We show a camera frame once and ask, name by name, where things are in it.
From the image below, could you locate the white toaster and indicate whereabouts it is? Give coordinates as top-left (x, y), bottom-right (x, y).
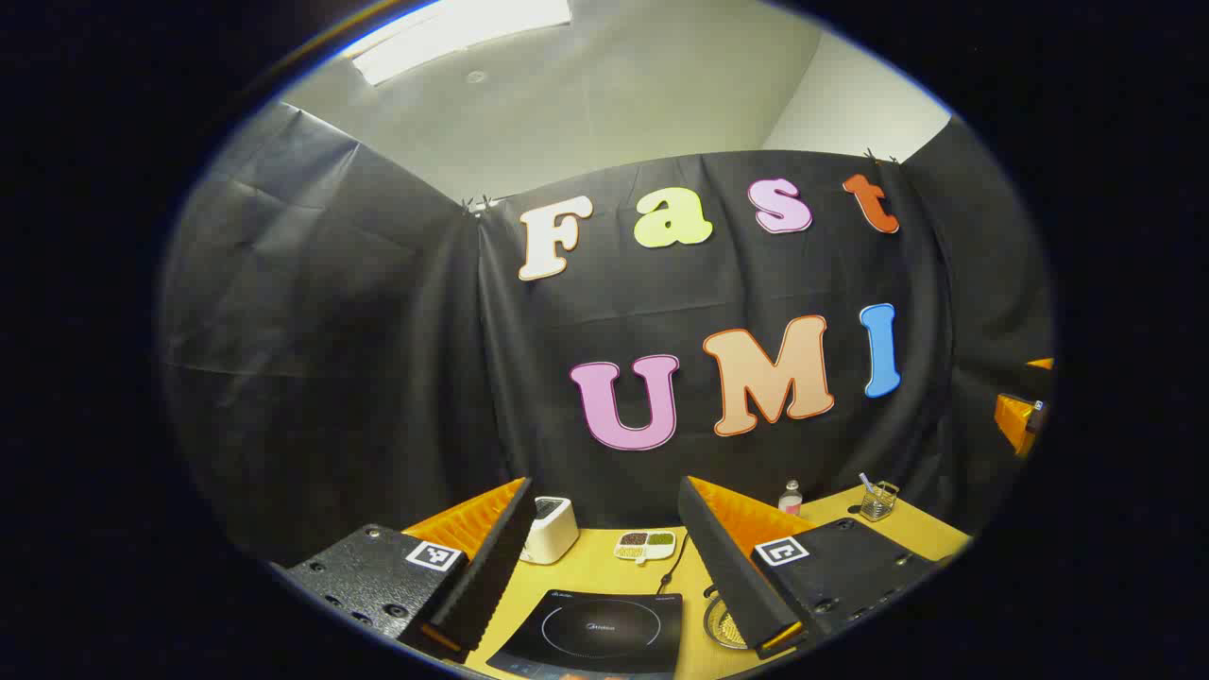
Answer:
top-left (518, 496), bottom-right (580, 566)

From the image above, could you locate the white divided dish with beans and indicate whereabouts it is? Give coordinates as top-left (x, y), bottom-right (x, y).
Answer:
top-left (613, 530), bottom-right (678, 565)

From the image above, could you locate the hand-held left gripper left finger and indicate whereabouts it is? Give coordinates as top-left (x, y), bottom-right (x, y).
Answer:
top-left (274, 477), bottom-right (537, 662)

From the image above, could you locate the black power cable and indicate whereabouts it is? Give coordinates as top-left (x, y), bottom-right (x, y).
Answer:
top-left (656, 532), bottom-right (689, 596)

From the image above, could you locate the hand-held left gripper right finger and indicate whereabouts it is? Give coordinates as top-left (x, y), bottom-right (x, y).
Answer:
top-left (677, 475), bottom-right (945, 660)

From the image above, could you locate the black induction cooktop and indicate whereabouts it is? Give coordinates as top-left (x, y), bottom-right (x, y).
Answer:
top-left (485, 589), bottom-right (684, 679)

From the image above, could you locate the stainless steel pot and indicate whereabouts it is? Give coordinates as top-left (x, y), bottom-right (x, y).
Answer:
top-left (701, 586), bottom-right (752, 651)

